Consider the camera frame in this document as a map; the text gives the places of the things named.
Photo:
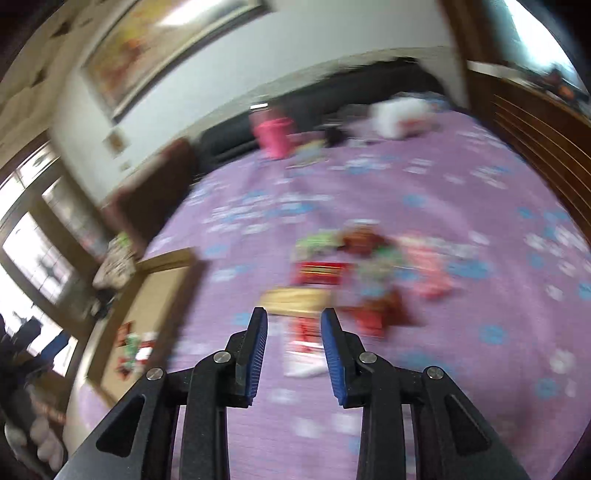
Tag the white plush pillow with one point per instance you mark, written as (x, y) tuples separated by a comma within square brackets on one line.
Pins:
[(401, 116)]

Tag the small dark object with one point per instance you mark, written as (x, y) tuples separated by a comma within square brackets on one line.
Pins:
[(334, 134)]

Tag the window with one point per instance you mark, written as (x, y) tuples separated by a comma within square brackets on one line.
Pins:
[(32, 258)]

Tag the green and white snack packet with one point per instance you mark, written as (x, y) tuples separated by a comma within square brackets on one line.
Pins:
[(135, 353)]

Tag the dark red snack packet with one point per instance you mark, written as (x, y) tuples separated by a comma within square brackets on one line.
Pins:
[(367, 240)]

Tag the pink cup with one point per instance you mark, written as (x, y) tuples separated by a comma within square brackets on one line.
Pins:
[(273, 131)]

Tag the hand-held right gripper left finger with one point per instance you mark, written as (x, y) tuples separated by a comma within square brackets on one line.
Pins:
[(257, 355)]

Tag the pink snack packet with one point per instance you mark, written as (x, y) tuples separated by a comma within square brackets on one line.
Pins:
[(429, 270)]

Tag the cardboard box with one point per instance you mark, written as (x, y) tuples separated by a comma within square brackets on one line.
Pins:
[(159, 295)]

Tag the red gold-striped snack packet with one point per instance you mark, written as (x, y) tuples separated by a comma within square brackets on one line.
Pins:
[(321, 273)]

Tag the black headboard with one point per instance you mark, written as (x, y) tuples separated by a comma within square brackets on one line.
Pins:
[(314, 99)]

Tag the red and white snack packet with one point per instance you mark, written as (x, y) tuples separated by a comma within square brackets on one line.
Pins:
[(302, 353)]

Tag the purple printed bed sheet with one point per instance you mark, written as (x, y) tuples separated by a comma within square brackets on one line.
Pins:
[(415, 198)]

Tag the gold snack packet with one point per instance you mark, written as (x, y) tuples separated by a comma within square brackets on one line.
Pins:
[(295, 301)]

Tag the colourful flat packet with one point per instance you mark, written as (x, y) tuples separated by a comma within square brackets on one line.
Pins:
[(308, 154)]

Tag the green and blue snack packet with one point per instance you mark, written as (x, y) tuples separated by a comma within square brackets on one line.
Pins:
[(378, 277)]

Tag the floral cloth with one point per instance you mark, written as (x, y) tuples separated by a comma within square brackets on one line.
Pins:
[(114, 264)]

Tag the framed painting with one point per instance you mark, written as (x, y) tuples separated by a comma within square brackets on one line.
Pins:
[(161, 50)]

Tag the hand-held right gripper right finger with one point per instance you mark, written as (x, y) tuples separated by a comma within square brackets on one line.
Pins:
[(333, 362)]

